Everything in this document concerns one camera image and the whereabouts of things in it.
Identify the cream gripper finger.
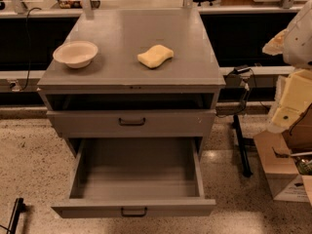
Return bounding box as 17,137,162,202
267,69,312,134
262,29,287,56

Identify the yellow sponge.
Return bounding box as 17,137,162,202
137,45,174,69

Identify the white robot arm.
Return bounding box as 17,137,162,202
262,1,312,133

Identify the closed grey middle drawer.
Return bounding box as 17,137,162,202
47,109,215,138

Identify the grey drawer cabinet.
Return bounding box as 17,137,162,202
36,7,226,219

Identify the open grey bottom drawer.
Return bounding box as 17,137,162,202
52,137,215,218

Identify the black stand with adapter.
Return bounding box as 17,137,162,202
226,65,255,177

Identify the cardboard box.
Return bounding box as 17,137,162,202
253,110,312,205

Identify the white bowl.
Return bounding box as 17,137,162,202
53,41,98,68

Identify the black stand bottom left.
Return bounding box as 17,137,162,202
0,198,26,234

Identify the black cable on left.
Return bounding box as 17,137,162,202
9,7,43,92

